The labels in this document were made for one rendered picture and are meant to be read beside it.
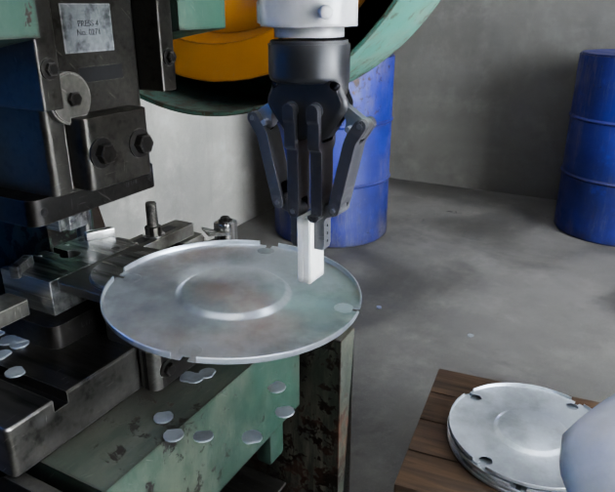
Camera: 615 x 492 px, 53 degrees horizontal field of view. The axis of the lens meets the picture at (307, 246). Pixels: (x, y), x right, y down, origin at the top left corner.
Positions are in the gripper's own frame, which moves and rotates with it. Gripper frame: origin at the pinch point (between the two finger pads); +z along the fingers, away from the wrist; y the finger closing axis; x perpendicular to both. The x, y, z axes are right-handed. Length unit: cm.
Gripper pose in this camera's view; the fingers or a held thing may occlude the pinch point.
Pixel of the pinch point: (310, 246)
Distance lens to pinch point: 62.6
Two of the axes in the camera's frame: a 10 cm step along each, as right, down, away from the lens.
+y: 8.7, 1.7, -4.6
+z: 0.1, 9.3, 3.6
